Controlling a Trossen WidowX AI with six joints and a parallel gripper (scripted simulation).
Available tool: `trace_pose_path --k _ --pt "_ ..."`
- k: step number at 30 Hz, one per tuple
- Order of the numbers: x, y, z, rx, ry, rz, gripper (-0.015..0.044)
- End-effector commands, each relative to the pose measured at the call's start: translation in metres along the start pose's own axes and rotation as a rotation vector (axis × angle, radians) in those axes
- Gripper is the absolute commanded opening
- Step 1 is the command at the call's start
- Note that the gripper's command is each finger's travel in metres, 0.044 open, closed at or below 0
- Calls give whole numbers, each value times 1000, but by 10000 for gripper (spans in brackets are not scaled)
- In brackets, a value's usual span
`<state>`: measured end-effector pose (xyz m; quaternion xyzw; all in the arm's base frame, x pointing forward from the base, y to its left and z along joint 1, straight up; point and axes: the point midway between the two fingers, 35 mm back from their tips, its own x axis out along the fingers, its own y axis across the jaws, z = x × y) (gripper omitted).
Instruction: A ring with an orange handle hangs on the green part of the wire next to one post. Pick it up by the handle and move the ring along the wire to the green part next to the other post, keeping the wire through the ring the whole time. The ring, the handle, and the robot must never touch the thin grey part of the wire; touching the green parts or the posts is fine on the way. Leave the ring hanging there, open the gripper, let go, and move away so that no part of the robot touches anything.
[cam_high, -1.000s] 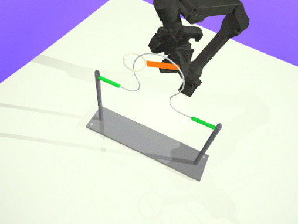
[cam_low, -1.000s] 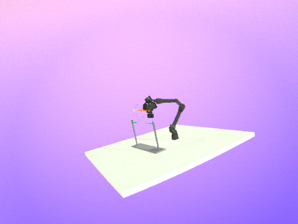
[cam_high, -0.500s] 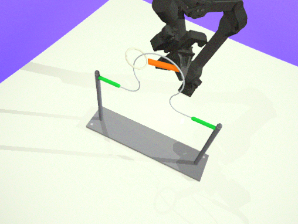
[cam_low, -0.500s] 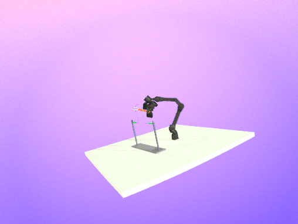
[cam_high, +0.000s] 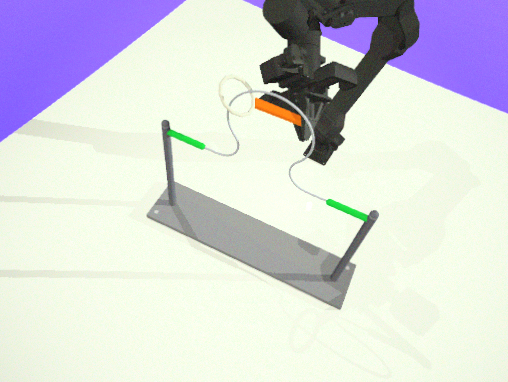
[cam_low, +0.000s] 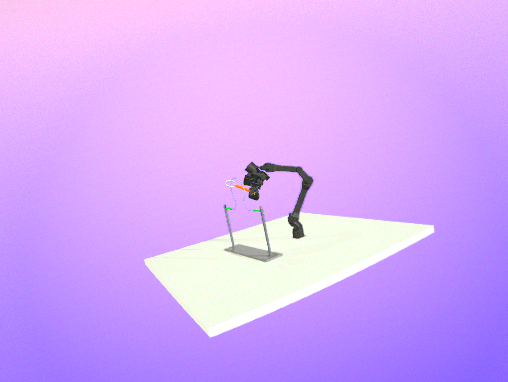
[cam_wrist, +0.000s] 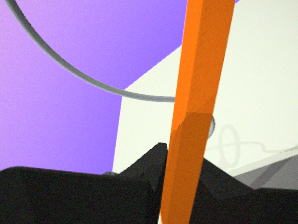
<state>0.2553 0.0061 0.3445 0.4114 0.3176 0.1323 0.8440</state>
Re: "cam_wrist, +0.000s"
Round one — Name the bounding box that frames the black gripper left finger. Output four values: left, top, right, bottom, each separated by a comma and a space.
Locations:
0, 142, 168, 224

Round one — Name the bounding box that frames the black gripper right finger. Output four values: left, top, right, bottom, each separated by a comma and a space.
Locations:
189, 158, 298, 224

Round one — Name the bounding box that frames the orange handle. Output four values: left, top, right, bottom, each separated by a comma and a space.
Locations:
160, 0, 235, 224

